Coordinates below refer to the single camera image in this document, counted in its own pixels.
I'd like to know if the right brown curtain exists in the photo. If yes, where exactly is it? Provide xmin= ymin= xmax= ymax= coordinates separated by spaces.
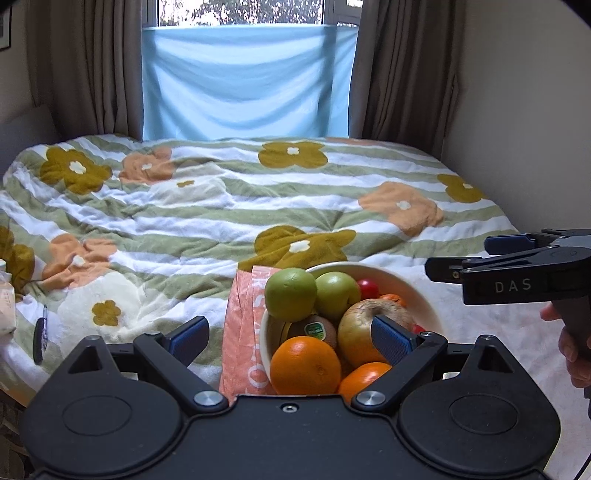
xmin=349 ymin=0 xmax=467 ymax=158

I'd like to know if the large orange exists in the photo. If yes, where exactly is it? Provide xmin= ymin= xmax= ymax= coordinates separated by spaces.
xmin=270 ymin=336 xmax=342 ymax=395

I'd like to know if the grey headboard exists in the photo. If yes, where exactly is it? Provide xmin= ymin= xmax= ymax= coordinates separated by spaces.
xmin=0 ymin=105 xmax=60 ymax=175

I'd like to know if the wall poster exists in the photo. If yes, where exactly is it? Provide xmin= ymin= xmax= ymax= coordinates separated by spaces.
xmin=0 ymin=7 xmax=12 ymax=51

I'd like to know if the small tangerine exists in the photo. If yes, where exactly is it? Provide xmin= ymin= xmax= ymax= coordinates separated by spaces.
xmin=381 ymin=293 xmax=407 ymax=308

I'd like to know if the large yellow-red apple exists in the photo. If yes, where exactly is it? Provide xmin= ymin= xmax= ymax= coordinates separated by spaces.
xmin=338 ymin=299 xmax=416 ymax=368

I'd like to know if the person's right hand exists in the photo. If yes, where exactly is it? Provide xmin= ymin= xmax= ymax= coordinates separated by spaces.
xmin=540 ymin=304 xmax=591 ymax=388

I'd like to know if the medium orange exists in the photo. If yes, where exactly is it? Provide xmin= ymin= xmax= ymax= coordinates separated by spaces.
xmin=338 ymin=362 xmax=392 ymax=403

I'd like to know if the white pink towel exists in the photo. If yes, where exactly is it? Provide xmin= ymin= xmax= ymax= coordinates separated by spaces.
xmin=217 ymin=264 xmax=590 ymax=480

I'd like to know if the brown curtain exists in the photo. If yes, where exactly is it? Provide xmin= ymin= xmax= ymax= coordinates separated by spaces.
xmin=26 ymin=0 xmax=143 ymax=139
xmin=349 ymin=0 xmax=467 ymax=158

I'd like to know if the floral striped quilt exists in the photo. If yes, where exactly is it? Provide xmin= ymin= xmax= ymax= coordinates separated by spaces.
xmin=1 ymin=135 xmax=513 ymax=403

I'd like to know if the white tube bottle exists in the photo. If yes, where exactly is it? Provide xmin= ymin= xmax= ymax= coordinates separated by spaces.
xmin=0 ymin=259 xmax=16 ymax=336

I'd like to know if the green apple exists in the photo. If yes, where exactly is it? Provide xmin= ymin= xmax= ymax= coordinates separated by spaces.
xmin=264 ymin=268 xmax=318 ymax=323
xmin=315 ymin=272 xmax=361 ymax=323

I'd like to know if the brown kiwi with sticker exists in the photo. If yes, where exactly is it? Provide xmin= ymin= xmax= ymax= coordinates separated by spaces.
xmin=287 ymin=314 xmax=338 ymax=349

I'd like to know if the light blue window cloth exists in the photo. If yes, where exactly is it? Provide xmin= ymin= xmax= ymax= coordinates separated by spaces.
xmin=142 ymin=24 xmax=358 ymax=141

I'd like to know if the left brown curtain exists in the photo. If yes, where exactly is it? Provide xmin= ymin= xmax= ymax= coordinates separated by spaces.
xmin=26 ymin=0 xmax=143 ymax=139

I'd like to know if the cream fruit bowl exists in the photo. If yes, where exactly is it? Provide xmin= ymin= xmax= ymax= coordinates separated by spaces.
xmin=259 ymin=262 xmax=444 ymax=374

